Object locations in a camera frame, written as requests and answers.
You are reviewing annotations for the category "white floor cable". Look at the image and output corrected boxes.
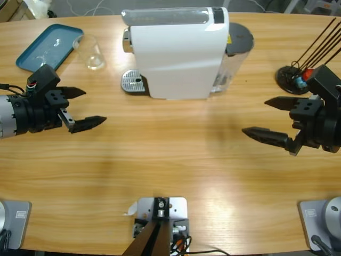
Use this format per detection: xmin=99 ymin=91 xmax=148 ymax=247
xmin=65 ymin=0 xmax=126 ymax=17

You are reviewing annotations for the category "thin black table cable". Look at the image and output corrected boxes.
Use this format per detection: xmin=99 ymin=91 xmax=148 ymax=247
xmin=186 ymin=249 xmax=230 ymax=256

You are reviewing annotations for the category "white capsule coffee machine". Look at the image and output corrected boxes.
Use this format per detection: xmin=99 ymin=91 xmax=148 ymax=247
xmin=121 ymin=6 xmax=230 ymax=101

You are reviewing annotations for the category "dark camera mount post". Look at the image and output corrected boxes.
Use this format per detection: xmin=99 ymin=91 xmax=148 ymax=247
xmin=124 ymin=197 xmax=171 ymax=256

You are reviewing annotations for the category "arm grey base plate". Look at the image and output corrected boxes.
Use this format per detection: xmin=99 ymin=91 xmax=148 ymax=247
xmin=0 ymin=199 xmax=33 ymax=250
xmin=297 ymin=196 xmax=341 ymax=251

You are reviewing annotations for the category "white plastic stool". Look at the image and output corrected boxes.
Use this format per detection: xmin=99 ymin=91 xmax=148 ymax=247
xmin=282 ymin=0 xmax=341 ymax=15

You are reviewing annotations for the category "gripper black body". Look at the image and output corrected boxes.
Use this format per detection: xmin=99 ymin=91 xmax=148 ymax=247
xmin=14 ymin=89 xmax=75 ymax=134
xmin=289 ymin=98 xmax=341 ymax=155

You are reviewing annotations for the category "teal plastic tray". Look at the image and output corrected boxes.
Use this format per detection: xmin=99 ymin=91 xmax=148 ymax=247
xmin=15 ymin=23 xmax=85 ymax=73

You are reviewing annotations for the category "clear drinking glass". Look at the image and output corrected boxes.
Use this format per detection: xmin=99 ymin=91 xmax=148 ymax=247
xmin=72 ymin=34 xmax=107 ymax=71

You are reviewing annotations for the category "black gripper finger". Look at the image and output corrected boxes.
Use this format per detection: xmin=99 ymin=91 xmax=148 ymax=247
xmin=241 ymin=126 xmax=305 ymax=157
xmin=264 ymin=96 xmax=302 ymax=111
xmin=61 ymin=86 xmax=87 ymax=101
xmin=69 ymin=115 xmax=108 ymax=134

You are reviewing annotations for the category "black capsule holder with rods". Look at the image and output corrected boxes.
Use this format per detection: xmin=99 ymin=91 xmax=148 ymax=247
xmin=275 ymin=17 xmax=341 ymax=95

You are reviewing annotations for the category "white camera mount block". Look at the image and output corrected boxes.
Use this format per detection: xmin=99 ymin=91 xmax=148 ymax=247
xmin=133 ymin=196 xmax=190 ymax=254

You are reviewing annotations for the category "brown cardboard box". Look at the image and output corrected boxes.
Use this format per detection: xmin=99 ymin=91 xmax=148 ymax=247
xmin=0 ymin=0 xmax=35 ymax=22

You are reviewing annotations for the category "orange black cable bundle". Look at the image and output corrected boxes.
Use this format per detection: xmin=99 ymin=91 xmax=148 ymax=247
xmin=169 ymin=234 xmax=193 ymax=256

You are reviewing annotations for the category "base black cable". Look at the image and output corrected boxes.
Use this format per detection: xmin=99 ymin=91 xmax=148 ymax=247
xmin=0 ymin=229 xmax=12 ymax=250
xmin=311 ymin=234 xmax=335 ymax=256

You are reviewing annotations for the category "clear plastic bag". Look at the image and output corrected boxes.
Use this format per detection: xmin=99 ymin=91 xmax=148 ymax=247
xmin=22 ymin=0 xmax=53 ymax=19

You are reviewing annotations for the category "metal drip tray grate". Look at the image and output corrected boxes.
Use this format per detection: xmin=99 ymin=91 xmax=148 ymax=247
xmin=121 ymin=69 xmax=150 ymax=95

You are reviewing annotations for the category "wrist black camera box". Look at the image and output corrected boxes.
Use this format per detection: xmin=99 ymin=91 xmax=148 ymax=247
xmin=26 ymin=63 xmax=61 ymax=94
xmin=306 ymin=64 xmax=341 ymax=113

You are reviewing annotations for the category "white paper tag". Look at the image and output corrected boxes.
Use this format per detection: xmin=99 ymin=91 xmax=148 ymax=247
xmin=122 ymin=202 xmax=139 ymax=217

